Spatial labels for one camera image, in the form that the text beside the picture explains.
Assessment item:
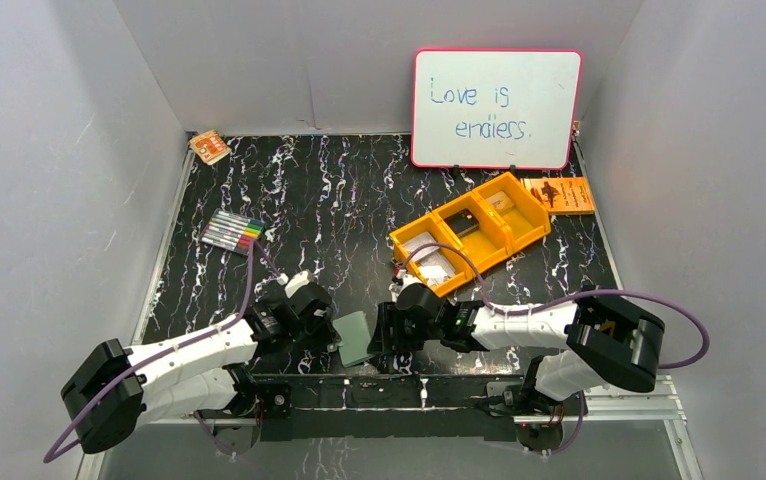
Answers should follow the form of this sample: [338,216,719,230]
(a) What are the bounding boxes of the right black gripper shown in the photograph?
[366,302,442,354]

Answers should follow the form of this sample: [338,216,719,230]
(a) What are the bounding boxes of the green card holder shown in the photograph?
[332,311,375,368]

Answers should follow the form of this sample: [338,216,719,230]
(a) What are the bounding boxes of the white cards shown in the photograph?
[404,232,456,287]

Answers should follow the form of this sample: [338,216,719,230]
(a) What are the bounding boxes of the orange divided bin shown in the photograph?
[390,173,551,296]

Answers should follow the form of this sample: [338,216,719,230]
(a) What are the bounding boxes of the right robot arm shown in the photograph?
[367,283,665,414]

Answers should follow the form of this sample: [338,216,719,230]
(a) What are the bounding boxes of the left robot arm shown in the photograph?
[60,275,335,454]

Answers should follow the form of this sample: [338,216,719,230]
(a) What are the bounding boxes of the beige card in bin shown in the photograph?
[486,191,516,215]

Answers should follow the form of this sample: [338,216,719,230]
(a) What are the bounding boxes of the small orange card box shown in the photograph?
[189,130,230,165]

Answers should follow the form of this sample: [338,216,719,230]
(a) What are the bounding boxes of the small black box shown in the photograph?
[444,209,480,238]

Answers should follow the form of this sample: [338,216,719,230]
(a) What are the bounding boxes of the marker pen set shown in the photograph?
[199,209,266,256]

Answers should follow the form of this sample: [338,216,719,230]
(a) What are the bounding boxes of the orange book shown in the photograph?
[521,177,596,215]

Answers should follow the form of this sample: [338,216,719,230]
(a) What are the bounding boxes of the pink framed whiteboard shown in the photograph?
[410,48,583,170]

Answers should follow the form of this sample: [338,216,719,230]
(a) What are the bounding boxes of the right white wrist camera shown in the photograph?
[389,266,420,295]

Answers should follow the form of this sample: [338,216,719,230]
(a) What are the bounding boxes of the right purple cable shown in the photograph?
[392,242,712,371]

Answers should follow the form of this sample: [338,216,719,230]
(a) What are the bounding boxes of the purple cable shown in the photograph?
[41,239,288,465]
[392,242,712,371]

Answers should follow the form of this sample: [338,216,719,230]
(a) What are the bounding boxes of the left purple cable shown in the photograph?
[41,239,288,465]

